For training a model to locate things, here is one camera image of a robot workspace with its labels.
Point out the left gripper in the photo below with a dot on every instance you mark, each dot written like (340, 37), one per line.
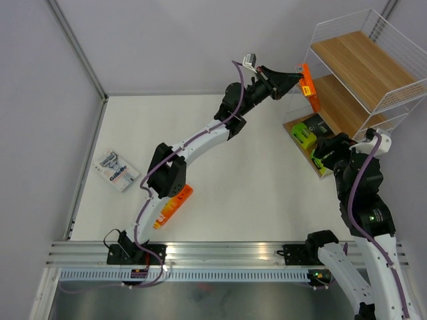
(284, 82)

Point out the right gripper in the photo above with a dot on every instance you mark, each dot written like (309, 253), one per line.
(339, 142)

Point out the black green razor box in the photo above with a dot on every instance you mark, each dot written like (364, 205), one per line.
(318, 166)
(307, 132)

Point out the orange razor box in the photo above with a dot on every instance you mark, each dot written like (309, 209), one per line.
(172, 206)
(306, 84)

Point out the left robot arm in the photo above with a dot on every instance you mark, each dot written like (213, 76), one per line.
(166, 176)

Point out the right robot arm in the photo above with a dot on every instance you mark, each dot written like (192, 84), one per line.
(356, 170)

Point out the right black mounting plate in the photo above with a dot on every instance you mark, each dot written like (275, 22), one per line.
(296, 254)

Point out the black mounting plate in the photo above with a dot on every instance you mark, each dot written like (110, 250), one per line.
(296, 254)
(153, 254)

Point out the white Gillette razor pack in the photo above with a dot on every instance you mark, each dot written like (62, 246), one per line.
(115, 170)

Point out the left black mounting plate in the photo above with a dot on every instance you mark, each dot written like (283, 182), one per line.
(153, 254)

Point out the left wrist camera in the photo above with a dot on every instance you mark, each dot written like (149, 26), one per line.
(249, 61)

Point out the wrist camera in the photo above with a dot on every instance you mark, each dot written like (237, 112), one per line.
(375, 139)
(249, 61)

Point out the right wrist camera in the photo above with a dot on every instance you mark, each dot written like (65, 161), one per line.
(375, 139)

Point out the white wire wooden shelf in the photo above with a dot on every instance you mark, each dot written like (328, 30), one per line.
(366, 73)

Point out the aluminium corner frame post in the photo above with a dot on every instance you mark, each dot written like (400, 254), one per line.
(76, 47)

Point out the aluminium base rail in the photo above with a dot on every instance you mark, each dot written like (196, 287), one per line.
(183, 255)

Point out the white slotted cable duct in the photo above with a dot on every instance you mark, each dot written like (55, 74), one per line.
(194, 275)

